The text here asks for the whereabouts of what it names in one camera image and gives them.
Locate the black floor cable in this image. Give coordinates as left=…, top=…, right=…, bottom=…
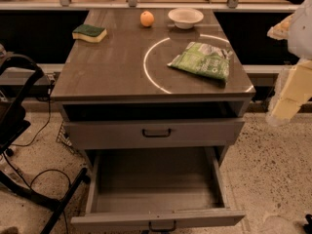
left=3, top=78, right=72, bottom=234

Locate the closed grey middle drawer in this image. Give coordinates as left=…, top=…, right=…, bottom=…
left=64, top=118, right=244, bottom=150

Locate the open grey bottom drawer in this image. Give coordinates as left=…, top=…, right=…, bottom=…
left=71, top=147, right=245, bottom=232

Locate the green jalapeno chip bag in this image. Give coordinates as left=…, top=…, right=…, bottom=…
left=168, top=42, right=233, bottom=82

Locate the orange fruit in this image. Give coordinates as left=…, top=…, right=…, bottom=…
left=140, top=11, right=154, bottom=27

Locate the green and yellow sponge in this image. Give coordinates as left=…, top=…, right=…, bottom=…
left=72, top=24, right=107, bottom=43

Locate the white bowl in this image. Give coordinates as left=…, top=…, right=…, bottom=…
left=168, top=8, right=204, bottom=29

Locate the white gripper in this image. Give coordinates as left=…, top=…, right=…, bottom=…
left=266, top=0, right=312, bottom=126

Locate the black chair frame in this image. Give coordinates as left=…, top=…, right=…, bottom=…
left=0, top=53, right=91, bottom=234

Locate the grey drawer cabinet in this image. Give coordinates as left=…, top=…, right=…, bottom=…
left=50, top=7, right=256, bottom=234

